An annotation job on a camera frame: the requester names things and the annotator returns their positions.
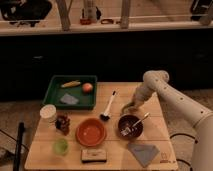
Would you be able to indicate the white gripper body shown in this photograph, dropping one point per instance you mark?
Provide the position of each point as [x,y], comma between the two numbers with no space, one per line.
[141,95]

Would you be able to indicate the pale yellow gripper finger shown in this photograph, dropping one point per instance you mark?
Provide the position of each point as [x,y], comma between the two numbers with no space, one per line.
[133,107]

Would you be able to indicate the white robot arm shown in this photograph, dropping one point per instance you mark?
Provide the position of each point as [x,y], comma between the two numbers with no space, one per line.
[197,115]

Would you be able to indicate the dark brown bowl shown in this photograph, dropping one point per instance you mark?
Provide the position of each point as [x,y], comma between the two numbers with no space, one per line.
[130,126]

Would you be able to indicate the red bowl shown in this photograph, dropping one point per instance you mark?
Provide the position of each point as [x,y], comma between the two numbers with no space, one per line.
[91,132]

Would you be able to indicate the grey folded cloth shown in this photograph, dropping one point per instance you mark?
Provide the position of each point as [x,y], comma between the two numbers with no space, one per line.
[143,153]

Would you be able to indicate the wooden block sponge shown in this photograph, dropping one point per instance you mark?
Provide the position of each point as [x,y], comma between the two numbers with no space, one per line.
[93,155]

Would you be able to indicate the green plastic tray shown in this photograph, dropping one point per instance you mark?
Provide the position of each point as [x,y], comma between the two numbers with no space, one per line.
[55,92]

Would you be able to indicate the red tape roll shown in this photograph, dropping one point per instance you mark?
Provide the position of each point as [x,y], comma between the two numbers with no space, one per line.
[107,21]

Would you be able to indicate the green plastic cup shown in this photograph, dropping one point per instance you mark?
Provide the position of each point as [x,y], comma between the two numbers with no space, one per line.
[60,146]

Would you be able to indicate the white cup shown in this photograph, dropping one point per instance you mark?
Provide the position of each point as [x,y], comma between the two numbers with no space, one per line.
[48,113]

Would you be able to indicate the wooden table leg middle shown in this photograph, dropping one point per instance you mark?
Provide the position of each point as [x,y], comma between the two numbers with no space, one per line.
[125,12]

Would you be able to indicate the wooden table leg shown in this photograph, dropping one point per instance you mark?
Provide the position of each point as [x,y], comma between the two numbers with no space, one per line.
[64,16]
[125,12]

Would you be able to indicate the black pole stand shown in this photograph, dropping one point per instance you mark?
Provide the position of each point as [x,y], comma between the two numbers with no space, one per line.
[17,157]

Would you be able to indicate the wooden table leg left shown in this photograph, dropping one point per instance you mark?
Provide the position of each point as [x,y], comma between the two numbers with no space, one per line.
[64,16]

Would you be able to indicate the black office chair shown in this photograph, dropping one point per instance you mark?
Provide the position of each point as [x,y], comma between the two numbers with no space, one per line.
[25,12]

